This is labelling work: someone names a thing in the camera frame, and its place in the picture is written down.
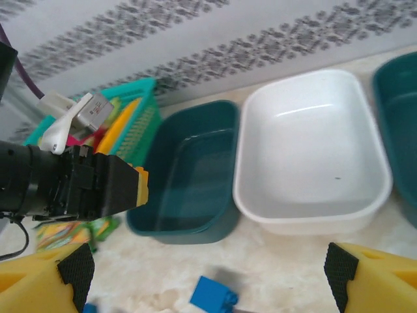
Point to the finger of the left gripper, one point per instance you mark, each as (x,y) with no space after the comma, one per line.
(117,186)

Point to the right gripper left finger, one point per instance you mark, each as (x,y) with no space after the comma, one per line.
(32,283)

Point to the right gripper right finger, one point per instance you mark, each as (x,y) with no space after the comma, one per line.
(378,283)

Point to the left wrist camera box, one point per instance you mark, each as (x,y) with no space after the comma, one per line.
(94,111)

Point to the pink dragon fruit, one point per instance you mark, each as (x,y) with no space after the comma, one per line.
(73,140)

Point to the green yellow snack packet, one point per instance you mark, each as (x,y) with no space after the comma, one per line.
(65,234)

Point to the yellow banana bunch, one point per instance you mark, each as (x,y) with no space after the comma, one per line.
(120,125)

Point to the teal plastic mesh basket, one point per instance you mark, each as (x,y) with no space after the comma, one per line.
(143,130)

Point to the dark teal plastic bin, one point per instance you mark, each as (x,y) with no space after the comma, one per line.
(404,130)
(195,182)

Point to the white plastic bin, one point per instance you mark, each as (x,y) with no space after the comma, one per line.
(309,146)

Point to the blue lego brick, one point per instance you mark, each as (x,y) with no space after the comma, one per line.
(208,291)
(90,308)

